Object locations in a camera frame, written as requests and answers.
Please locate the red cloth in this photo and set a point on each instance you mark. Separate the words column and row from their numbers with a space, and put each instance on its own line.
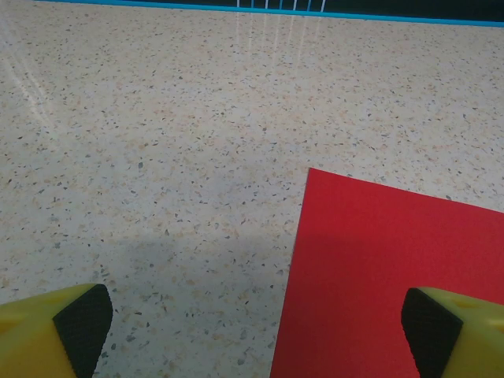
column 374, row 267

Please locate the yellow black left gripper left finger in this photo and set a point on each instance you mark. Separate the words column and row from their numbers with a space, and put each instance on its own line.
column 27, row 338

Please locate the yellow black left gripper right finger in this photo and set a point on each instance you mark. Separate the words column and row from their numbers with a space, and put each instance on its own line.
column 472, row 342

